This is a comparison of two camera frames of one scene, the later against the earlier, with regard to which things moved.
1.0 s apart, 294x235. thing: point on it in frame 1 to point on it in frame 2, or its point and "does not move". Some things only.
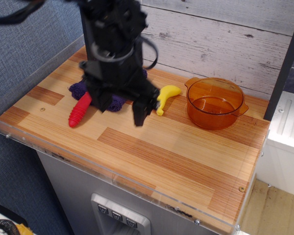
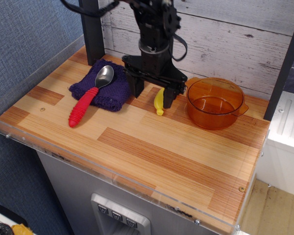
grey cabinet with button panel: x=95 y=204 does not move
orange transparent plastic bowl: x=213 y=103 does not move
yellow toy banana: x=166 y=92 does not move
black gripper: x=120 y=67 to x=156 y=64
